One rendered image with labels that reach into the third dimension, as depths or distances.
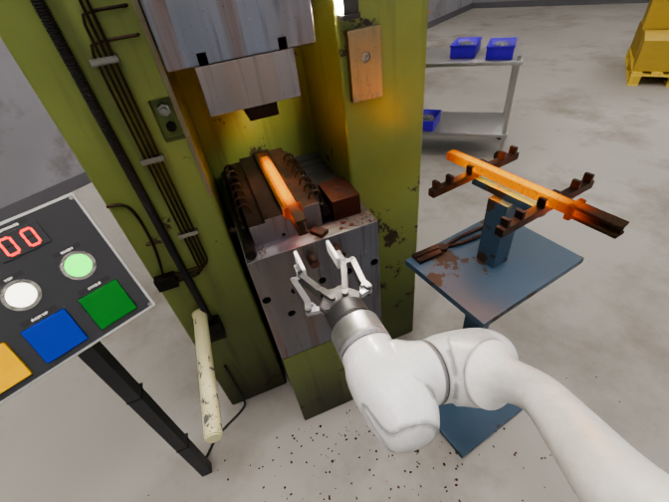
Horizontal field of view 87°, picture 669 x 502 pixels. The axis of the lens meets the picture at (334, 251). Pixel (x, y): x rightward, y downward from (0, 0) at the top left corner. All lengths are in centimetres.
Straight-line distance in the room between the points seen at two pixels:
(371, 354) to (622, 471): 31
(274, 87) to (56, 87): 45
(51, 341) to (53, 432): 135
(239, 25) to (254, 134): 61
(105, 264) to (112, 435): 125
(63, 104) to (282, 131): 68
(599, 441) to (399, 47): 95
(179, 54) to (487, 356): 74
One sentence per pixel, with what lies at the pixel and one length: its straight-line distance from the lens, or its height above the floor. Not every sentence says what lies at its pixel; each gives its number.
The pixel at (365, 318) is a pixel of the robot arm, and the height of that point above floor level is 104.
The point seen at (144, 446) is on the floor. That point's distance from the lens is 189.
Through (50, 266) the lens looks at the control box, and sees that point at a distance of 87.
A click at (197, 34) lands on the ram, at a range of 80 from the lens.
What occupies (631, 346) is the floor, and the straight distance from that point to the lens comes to 213.
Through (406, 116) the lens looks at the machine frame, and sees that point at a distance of 116.
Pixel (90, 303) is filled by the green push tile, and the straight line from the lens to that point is 86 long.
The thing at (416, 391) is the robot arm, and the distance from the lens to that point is 51.
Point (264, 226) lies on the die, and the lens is 96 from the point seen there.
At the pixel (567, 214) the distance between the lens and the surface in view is 90.
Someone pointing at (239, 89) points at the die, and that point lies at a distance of 82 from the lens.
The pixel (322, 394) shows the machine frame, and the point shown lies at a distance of 154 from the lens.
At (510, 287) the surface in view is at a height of 76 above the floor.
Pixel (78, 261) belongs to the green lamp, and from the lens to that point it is 86.
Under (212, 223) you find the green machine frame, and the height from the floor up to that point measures 94.
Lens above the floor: 150
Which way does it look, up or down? 40 degrees down
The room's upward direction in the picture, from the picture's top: 9 degrees counter-clockwise
